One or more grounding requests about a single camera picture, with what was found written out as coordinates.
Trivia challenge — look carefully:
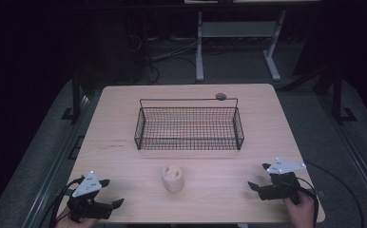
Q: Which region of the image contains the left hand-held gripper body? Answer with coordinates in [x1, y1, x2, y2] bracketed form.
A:
[67, 170, 113, 222]

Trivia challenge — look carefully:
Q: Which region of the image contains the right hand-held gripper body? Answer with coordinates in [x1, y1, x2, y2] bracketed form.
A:
[258, 157, 307, 205]

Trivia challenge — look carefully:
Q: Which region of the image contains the person's right hand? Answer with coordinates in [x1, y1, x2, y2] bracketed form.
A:
[281, 190, 317, 228]

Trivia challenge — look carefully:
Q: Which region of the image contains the person's left hand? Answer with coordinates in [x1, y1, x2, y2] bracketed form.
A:
[54, 207, 100, 228]

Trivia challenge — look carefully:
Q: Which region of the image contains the black floor plate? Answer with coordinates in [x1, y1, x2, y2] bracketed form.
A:
[68, 135, 86, 161]

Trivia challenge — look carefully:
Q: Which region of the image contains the beige lotus root chunk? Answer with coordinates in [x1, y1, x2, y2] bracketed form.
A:
[161, 165, 185, 194]

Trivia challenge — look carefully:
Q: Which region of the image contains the black metal stand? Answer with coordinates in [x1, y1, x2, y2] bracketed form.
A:
[331, 66, 358, 124]
[60, 71, 83, 122]

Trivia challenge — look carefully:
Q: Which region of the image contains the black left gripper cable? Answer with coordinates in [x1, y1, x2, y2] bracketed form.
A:
[40, 176, 85, 228]

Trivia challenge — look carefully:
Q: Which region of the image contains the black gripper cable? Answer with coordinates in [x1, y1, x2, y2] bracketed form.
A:
[40, 176, 85, 228]
[294, 176, 319, 228]

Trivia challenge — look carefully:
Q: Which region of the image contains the aluminium floor rail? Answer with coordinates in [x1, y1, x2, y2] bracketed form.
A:
[22, 90, 101, 228]
[317, 93, 367, 220]

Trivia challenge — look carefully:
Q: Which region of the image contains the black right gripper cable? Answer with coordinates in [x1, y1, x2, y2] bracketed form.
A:
[294, 176, 319, 228]

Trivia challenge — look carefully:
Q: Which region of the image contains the black cable on floor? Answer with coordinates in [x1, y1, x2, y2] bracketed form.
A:
[304, 161, 365, 228]

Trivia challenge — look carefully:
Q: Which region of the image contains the black wire basket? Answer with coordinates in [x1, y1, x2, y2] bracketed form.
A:
[133, 97, 245, 152]

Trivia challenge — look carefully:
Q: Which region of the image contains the bundle of floor cables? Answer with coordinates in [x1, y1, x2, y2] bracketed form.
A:
[127, 33, 203, 86]

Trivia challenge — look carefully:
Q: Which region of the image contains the white metal table frame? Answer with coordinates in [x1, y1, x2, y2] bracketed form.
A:
[195, 9, 288, 84]

